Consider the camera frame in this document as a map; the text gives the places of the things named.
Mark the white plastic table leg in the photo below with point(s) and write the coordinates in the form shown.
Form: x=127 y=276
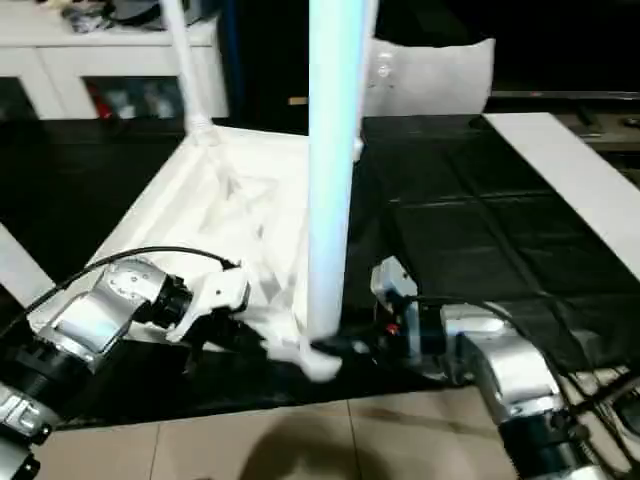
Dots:
x=22 y=265
x=190 y=65
x=332 y=160
x=369 y=70

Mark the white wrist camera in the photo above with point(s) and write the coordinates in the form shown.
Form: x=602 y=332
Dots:
x=394 y=278
x=218 y=295

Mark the grey cushion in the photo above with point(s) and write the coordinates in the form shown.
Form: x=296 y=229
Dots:
x=440 y=75

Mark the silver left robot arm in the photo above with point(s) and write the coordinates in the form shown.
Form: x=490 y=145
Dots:
x=80 y=325

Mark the dark grey bag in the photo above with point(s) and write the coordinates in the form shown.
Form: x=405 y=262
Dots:
x=130 y=10

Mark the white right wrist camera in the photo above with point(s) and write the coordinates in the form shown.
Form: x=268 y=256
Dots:
x=394 y=278

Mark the small tan label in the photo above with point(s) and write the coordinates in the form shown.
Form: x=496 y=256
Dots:
x=297 y=100

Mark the grey floor device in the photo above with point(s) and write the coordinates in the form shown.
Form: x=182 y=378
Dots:
x=630 y=405

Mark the white flat sheet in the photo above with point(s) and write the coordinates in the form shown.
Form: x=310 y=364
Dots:
x=570 y=170

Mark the black stand leg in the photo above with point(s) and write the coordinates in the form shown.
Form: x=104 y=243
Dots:
x=608 y=392

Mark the white cabinet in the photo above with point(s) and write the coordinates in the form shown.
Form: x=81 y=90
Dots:
x=100 y=60

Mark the black work mat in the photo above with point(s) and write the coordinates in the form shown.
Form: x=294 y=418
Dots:
x=480 y=220

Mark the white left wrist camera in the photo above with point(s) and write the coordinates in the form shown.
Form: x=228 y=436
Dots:
x=218 y=295

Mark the white plastic table top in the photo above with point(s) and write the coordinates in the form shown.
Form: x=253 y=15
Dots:
x=220 y=200

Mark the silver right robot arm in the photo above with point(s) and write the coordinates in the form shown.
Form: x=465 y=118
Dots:
x=510 y=370

